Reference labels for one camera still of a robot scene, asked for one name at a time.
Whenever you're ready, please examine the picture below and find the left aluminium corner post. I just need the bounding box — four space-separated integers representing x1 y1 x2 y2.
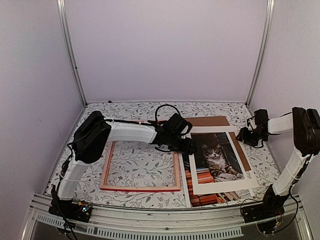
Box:
56 0 88 107

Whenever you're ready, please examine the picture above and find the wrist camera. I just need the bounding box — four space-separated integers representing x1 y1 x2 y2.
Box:
246 116 257 131
180 122 193 137

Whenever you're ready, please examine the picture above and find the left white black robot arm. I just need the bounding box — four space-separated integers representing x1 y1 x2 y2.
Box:
51 110 197 217

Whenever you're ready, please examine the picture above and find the cat photo print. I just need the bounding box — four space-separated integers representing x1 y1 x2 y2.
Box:
180 129 251 208

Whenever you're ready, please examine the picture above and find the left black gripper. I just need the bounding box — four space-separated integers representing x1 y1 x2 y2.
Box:
167 133 197 156

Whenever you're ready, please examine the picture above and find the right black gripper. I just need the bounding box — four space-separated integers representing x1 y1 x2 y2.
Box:
235 127 268 148

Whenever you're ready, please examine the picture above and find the brown cardboard backing board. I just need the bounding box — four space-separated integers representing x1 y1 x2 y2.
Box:
186 116 251 171

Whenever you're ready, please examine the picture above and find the red wooden picture frame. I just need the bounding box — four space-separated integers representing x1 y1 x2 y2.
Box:
99 120 181 193

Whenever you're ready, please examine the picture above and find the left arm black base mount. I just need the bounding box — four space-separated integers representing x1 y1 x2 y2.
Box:
48 195 92 223

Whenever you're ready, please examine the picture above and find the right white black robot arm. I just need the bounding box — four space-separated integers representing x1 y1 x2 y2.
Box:
236 106 320 218

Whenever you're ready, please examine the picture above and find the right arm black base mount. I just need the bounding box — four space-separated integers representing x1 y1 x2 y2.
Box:
240 191 289 223

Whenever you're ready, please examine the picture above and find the white mat board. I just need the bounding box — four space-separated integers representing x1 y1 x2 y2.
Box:
180 125 259 195

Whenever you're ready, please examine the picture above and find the right aluminium corner post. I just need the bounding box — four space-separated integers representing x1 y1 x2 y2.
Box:
245 0 275 108

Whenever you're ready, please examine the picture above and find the aluminium corner post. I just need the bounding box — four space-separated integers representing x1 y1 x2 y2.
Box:
245 0 275 108
56 0 88 107

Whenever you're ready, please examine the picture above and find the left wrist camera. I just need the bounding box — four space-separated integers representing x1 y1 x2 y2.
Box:
180 122 193 137

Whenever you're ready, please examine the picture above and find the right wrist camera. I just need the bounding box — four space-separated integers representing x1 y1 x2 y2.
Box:
246 116 257 131

